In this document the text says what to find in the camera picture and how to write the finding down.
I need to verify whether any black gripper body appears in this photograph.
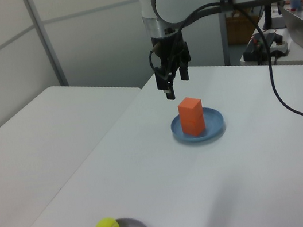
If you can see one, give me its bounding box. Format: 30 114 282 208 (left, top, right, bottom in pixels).
150 30 193 74

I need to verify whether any orange cube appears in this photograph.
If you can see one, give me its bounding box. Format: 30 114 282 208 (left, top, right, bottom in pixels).
180 113 207 139
176 94 205 123

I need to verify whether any blue plate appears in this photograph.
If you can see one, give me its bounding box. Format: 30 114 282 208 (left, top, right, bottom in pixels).
168 104 228 147

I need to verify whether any cardboard box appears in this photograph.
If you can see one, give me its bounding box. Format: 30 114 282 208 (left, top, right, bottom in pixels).
224 10 263 47

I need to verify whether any black power box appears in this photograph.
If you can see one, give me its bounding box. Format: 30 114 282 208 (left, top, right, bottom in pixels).
239 30 281 67

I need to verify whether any grey emergency stop button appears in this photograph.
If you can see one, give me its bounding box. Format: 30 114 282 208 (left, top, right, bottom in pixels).
268 33 292 59

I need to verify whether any black monitor stand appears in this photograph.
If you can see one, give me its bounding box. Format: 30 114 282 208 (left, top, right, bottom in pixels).
258 3 286 32

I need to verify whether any pale background desk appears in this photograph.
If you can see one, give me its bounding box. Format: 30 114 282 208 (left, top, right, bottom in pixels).
233 8 303 77

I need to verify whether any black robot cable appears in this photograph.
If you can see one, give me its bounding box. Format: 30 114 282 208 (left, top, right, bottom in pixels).
141 0 303 147

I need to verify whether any grey partition post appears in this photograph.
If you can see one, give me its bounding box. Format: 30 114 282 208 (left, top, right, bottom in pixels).
22 0 69 92

